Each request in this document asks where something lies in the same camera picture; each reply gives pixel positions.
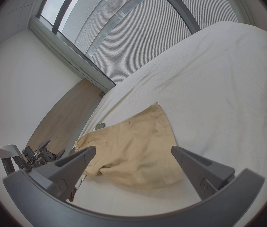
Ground bed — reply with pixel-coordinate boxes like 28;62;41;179
72;20;267;217

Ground yellow shorts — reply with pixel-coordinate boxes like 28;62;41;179
74;103;185;190

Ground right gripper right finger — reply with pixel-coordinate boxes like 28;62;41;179
171;146;236;201

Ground window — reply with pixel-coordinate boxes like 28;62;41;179
41;0;240;87

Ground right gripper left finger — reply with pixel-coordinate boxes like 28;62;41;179
29;146;96;202

